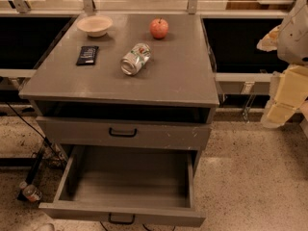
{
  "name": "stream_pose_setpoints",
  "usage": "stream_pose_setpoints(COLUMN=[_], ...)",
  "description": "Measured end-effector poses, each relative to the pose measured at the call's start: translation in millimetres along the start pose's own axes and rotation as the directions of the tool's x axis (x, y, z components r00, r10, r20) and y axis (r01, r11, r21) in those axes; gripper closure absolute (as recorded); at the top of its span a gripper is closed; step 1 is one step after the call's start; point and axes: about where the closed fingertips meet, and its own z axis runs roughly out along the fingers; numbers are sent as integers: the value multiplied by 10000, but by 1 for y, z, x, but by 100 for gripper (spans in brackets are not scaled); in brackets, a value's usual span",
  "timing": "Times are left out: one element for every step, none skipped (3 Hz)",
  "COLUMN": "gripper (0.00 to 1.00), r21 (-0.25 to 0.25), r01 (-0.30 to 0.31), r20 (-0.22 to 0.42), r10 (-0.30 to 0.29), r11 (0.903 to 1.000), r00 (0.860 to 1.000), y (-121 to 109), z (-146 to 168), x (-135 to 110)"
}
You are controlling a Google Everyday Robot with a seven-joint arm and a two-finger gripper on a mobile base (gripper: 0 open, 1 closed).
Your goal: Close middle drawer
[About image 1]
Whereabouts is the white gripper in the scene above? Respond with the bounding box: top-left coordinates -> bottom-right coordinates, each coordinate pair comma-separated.
261,64 -> 308,129

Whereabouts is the grey drawer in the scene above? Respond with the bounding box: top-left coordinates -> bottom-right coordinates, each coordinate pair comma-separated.
37,116 -> 211,150
39,146 -> 205,227

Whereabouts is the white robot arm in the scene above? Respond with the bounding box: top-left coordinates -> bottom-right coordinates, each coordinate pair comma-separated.
257,0 -> 308,128

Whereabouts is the grey drawer cabinet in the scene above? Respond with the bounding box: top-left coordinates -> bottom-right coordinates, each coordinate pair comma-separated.
18,13 -> 220,166

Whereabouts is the grey top drawer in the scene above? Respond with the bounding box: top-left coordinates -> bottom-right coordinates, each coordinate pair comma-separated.
37,116 -> 211,150

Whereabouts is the red apple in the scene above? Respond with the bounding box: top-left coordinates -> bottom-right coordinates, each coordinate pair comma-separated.
149,18 -> 168,39

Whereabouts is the silver soda can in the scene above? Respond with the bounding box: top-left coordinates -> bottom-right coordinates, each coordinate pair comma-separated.
120,43 -> 151,76

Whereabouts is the black snack bar packet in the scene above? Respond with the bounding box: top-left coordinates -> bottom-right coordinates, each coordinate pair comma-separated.
76,45 -> 99,65

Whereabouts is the beige paper bowl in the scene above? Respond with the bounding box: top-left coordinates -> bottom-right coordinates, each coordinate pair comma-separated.
77,15 -> 113,38

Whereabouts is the black power strip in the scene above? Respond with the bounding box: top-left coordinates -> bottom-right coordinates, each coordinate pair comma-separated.
17,147 -> 44,201

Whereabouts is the black floor cable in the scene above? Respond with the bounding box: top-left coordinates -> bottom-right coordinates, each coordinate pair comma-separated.
5,102 -> 65,166

